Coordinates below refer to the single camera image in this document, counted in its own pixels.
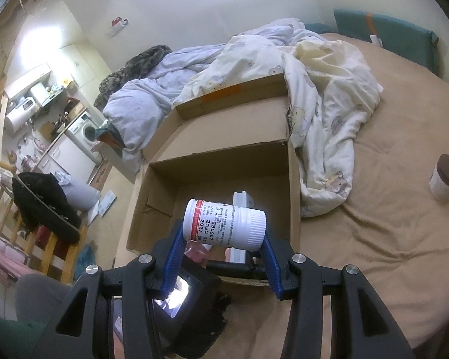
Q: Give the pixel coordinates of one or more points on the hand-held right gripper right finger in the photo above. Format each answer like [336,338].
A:
[273,265]

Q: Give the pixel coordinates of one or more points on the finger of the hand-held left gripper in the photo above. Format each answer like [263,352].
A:
[235,270]

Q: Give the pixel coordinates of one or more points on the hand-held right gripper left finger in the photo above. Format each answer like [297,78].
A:
[172,261]

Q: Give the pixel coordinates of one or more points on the white bottle with red label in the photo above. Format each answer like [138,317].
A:
[224,224]

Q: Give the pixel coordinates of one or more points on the cardboard box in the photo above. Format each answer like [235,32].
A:
[224,168]

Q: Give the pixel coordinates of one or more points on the teal cloth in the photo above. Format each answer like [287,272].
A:
[86,260]

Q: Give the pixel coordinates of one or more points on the papers on floor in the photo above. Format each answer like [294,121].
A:
[104,205]

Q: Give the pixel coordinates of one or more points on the tan bed sheet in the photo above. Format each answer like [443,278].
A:
[378,250]

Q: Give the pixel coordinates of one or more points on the grey stuffed bag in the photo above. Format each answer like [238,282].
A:
[80,196]

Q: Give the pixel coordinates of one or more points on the wooden chair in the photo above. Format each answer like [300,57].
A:
[52,254]

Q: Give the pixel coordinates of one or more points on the person's grey trousers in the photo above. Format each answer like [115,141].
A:
[41,295]

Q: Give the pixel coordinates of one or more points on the teal and orange pillow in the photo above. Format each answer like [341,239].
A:
[110,134]

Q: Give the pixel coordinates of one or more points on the white base cabinet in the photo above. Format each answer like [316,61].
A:
[71,160]

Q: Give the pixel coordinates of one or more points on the black jacket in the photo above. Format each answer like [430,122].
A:
[41,198]

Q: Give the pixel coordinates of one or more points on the cream printed quilt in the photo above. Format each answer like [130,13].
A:
[329,119]

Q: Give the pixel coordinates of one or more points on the white washing machine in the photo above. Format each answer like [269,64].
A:
[84,131]

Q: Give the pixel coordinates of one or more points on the lavender quilt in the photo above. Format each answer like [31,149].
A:
[146,97]

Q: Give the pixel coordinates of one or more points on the pink padded cloth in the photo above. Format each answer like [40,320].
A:
[2,258]

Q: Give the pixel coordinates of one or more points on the person's green top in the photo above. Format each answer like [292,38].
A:
[7,338]

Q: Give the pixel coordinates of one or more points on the white jar with brown lid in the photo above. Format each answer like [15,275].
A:
[443,183]

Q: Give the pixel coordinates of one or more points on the white kitchen appliance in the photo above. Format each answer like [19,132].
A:
[20,114]

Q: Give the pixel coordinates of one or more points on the cream wardrobe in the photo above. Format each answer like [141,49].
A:
[75,45]

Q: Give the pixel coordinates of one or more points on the small white plug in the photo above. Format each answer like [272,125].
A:
[376,40]

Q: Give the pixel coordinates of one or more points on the teal headboard cushion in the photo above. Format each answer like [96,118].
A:
[396,30]

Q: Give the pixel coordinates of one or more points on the white wall cabinet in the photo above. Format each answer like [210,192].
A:
[26,78]

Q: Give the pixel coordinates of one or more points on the red wall hook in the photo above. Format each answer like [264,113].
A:
[118,26]

